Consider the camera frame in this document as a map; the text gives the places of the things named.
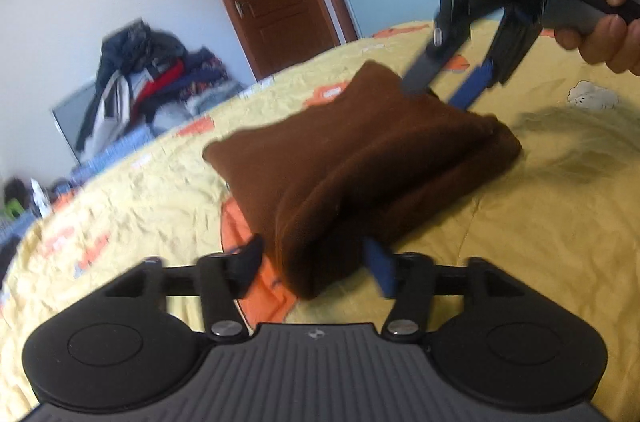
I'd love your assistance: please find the brown knit sweater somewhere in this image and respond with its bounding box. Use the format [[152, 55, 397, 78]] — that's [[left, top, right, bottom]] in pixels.
[[203, 60, 521, 300]]

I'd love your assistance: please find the pile of clothes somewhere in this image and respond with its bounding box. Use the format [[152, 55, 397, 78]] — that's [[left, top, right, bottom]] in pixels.
[[73, 19, 246, 158]]

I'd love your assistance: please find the person's right hand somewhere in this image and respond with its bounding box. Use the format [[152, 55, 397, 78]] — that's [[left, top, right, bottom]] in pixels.
[[553, 0, 640, 78]]

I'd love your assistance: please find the yellow carrot print bedsheet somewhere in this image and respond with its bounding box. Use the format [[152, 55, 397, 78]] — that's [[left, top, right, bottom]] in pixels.
[[1, 22, 639, 421]]

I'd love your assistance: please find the dark stuffed toy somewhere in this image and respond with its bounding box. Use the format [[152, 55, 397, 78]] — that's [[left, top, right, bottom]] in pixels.
[[2, 177, 30, 221]]

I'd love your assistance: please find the blue quilted blanket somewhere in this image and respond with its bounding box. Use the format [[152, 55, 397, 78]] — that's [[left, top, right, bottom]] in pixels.
[[49, 125, 155, 197]]

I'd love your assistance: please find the grey framed board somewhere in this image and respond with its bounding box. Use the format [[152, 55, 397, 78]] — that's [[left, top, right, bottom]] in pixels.
[[51, 81, 94, 163]]

